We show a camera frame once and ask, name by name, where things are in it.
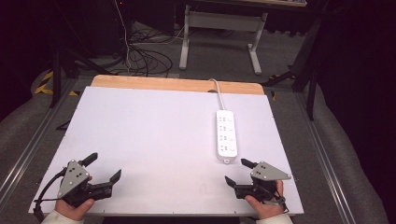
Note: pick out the aluminium rail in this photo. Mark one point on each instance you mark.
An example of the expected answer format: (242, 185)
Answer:
(323, 161)
(31, 146)

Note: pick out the black metal stand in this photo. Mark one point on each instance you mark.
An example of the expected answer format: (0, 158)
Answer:
(311, 93)
(56, 81)

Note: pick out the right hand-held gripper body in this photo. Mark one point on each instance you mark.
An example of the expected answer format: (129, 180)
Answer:
(267, 173)

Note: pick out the person's right hand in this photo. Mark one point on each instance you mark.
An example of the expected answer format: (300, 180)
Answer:
(265, 209)

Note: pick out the white metal desk frame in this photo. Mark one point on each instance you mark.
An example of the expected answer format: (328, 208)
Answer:
(224, 20)

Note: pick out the person's left hand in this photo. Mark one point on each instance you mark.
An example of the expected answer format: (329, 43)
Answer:
(73, 210)

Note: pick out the yellow and black tape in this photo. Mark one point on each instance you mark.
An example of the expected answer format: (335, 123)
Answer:
(46, 91)

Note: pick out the wooden table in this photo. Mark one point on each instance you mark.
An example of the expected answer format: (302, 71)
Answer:
(155, 82)

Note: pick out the white board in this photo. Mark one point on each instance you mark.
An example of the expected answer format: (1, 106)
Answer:
(149, 140)

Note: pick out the white power strip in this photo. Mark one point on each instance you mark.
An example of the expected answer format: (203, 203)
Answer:
(226, 138)

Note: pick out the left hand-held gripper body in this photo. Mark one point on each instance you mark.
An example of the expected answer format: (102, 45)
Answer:
(74, 178)

